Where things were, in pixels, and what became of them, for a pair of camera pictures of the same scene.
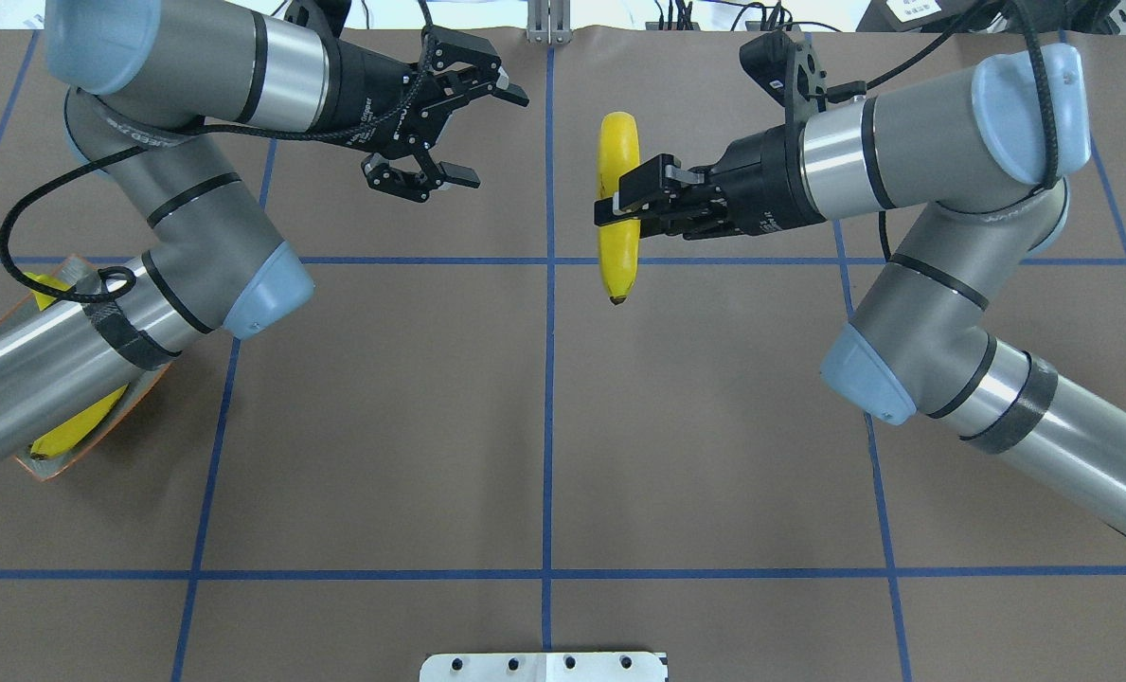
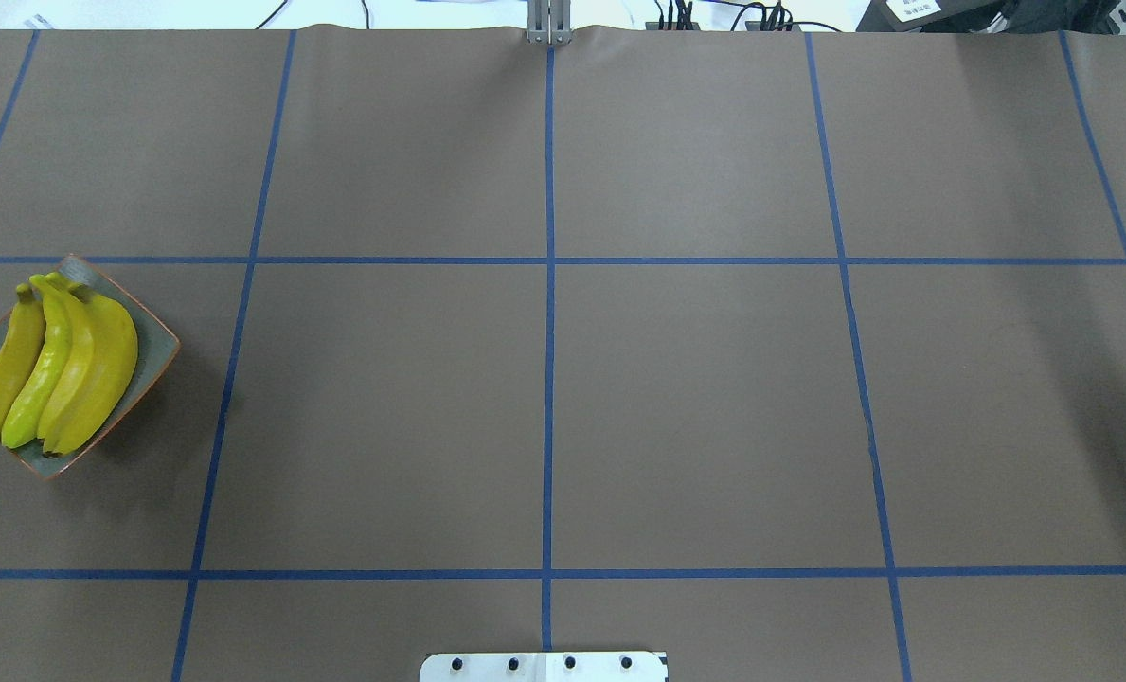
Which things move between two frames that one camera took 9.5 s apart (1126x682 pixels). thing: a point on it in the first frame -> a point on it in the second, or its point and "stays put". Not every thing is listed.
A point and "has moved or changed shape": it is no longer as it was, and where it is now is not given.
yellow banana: x=64 y=436 has moved or changed shape
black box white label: x=929 y=15 stays put
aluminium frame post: x=548 y=22 stays put
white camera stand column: x=544 y=667 stays put
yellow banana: x=619 y=157 has moved or changed shape
